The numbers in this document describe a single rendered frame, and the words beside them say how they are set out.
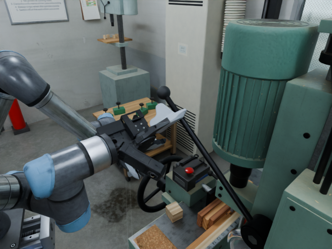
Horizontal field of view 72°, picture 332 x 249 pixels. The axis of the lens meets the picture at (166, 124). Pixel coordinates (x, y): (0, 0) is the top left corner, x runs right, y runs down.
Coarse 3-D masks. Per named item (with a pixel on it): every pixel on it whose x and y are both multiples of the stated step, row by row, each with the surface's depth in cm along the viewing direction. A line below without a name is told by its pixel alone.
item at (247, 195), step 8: (216, 184) 70; (248, 184) 67; (216, 192) 71; (224, 192) 68; (240, 192) 65; (248, 192) 65; (256, 192) 65; (224, 200) 69; (232, 200) 67; (248, 200) 62; (232, 208) 68; (248, 208) 63
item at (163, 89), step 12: (168, 96) 57; (180, 120) 55; (192, 132) 54; (204, 156) 53; (216, 168) 51; (228, 192) 50; (240, 204) 49; (252, 216) 50; (264, 216) 48; (252, 228) 46; (264, 228) 46; (252, 240) 47; (264, 240) 44
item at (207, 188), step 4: (204, 184) 82; (204, 188) 81; (208, 188) 80; (212, 188) 76; (208, 192) 74; (212, 192) 74; (208, 196) 74; (212, 196) 75; (208, 200) 75; (212, 200) 76; (208, 204) 76
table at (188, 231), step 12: (228, 168) 99; (252, 168) 99; (216, 180) 92; (252, 180) 92; (168, 204) 88; (180, 204) 82; (204, 204) 82; (192, 216) 78; (144, 228) 74; (168, 228) 74; (180, 228) 74; (192, 228) 74; (132, 240) 70; (180, 240) 70; (192, 240) 70
